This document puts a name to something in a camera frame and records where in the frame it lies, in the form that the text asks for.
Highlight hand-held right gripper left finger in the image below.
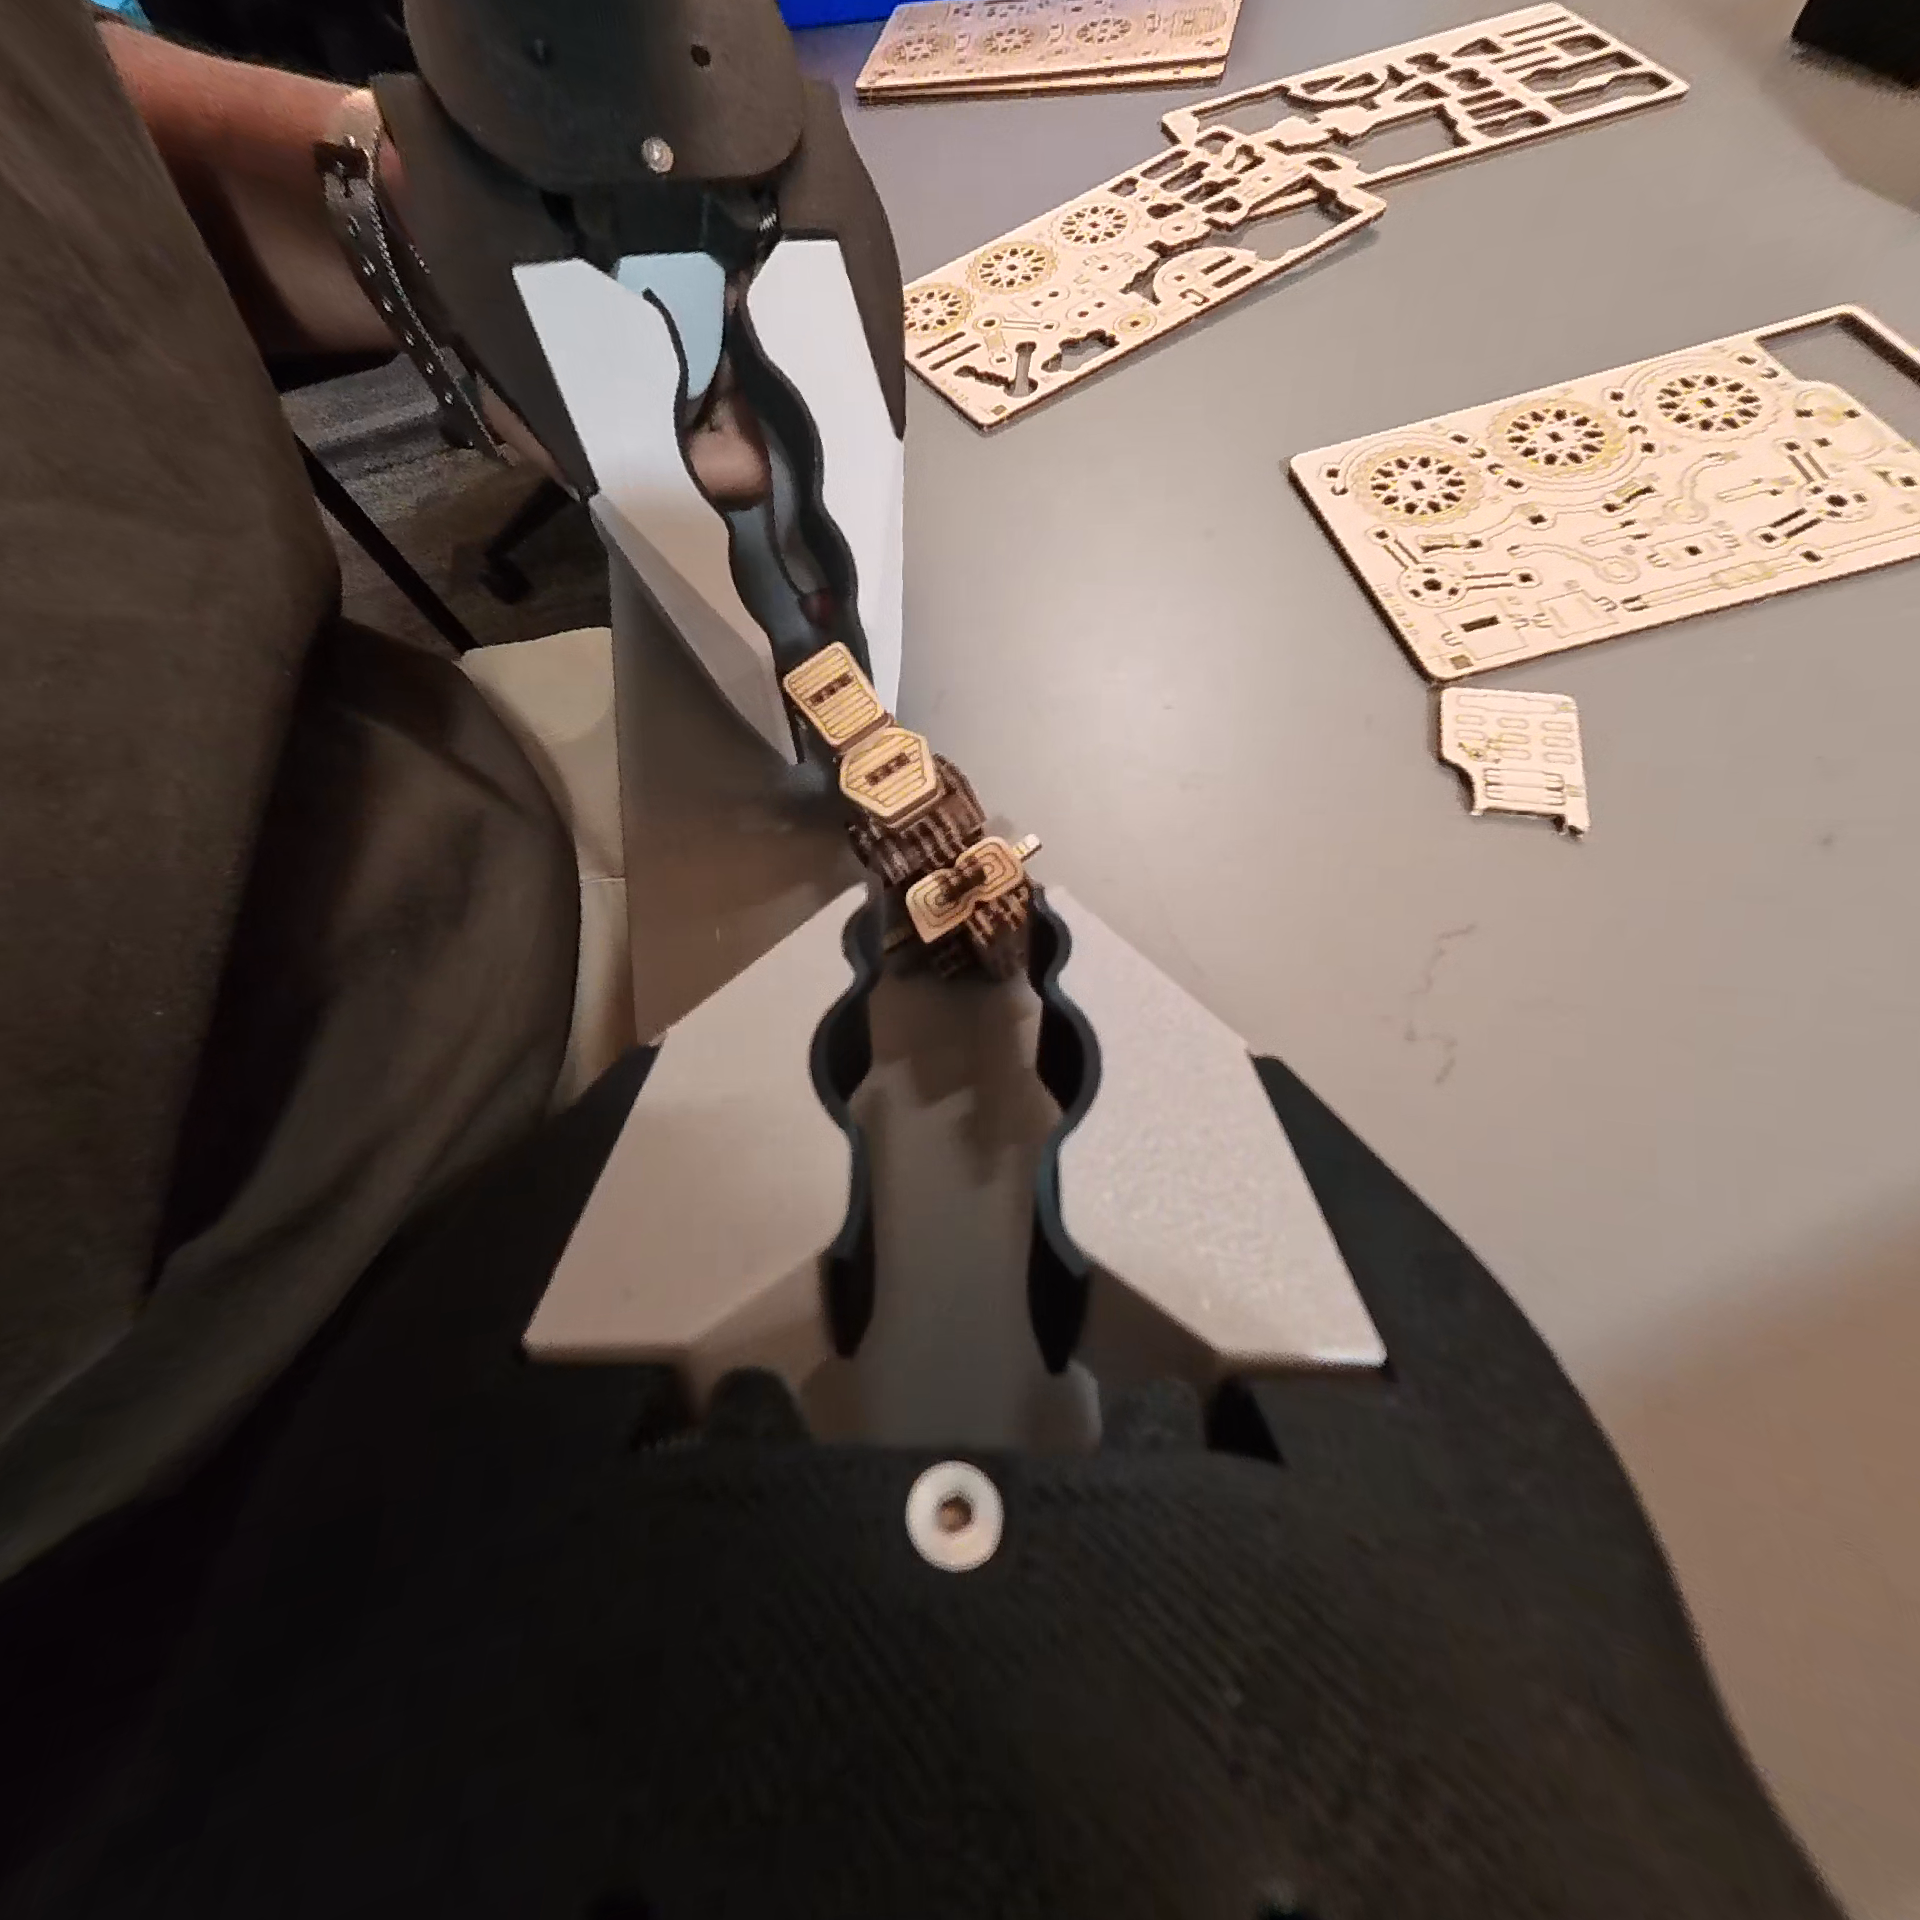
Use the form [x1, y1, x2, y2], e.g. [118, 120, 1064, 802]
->
[522, 882, 906, 1404]

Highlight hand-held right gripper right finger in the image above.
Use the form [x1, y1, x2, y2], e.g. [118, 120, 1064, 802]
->
[1024, 884, 1393, 1419]

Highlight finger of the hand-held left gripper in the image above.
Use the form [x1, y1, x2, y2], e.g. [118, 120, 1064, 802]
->
[731, 235, 909, 720]
[512, 259, 808, 770]

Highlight wooden mechanical model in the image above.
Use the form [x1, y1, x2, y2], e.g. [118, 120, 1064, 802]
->
[779, 642, 1048, 988]

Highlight person's left forearm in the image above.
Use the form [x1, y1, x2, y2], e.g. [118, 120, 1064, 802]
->
[112, 22, 404, 358]

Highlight grey desk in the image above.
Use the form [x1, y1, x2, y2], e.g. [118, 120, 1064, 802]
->
[587, 0, 1920, 1920]

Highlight person's left hand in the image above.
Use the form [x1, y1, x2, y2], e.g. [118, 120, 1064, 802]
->
[696, 402, 773, 507]

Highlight partly emptied wooden sheet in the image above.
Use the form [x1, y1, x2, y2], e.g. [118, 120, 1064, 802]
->
[901, 141, 1389, 438]

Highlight person's beige trousers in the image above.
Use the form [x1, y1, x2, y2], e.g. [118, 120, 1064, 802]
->
[454, 627, 645, 1120]

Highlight stacked wooden parts sheets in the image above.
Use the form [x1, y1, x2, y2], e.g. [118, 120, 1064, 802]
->
[856, 0, 1243, 106]

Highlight small wooden slotted piece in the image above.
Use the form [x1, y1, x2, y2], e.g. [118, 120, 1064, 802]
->
[1435, 685, 1594, 838]

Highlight person's olive shirt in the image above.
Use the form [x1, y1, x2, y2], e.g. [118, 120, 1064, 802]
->
[0, 0, 589, 1585]

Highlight wooden gear parts sheet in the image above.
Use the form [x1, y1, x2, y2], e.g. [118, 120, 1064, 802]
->
[1290, 304, 1920, 684]

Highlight black box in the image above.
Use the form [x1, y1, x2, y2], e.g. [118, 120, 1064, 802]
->
[1792, 0, 1920, 86]

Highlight grey perforated wrist strap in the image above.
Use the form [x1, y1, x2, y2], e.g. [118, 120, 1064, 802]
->
[310, 86, 507, 464]

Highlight empty wooden frame sheet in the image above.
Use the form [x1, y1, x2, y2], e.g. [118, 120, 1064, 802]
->
[1161, 2, 1691, 192]

